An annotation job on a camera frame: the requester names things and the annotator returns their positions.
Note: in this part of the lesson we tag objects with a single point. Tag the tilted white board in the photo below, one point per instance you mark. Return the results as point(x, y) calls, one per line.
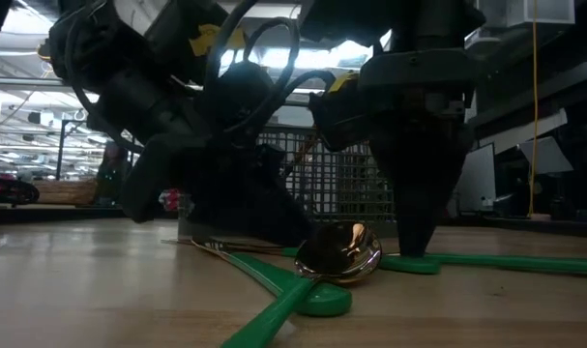
point(547, 154)

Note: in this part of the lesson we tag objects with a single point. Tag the brown wicker box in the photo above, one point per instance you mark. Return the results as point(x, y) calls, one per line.
point(66, 192)

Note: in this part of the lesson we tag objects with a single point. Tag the black pole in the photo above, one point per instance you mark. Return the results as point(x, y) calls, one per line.
point(61, 150)

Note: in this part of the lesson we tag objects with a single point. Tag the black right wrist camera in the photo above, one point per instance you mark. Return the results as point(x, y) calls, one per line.
point(339, 121)

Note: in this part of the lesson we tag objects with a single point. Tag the black red wheel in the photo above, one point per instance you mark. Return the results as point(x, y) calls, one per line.
point(10, 191)

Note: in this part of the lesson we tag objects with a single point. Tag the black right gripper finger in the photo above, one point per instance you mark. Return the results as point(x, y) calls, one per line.
point(438, 174)
point(404, 193)

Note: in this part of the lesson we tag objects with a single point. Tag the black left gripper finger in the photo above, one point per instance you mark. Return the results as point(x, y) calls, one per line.
point(254, 208)
point(143, 183)

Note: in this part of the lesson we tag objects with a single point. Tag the person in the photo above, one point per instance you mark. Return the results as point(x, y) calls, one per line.
point(111, 179)

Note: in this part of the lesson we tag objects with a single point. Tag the grey plastic cutlery basket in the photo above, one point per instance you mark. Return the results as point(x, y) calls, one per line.
point(341, 183)

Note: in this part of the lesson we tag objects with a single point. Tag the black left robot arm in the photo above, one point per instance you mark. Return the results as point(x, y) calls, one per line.
point(128, 96)

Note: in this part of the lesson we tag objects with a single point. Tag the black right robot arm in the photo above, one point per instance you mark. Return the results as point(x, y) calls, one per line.
point(394, 24)

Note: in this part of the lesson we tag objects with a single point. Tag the white ceiling duct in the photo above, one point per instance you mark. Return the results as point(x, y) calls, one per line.
point(525, 12)

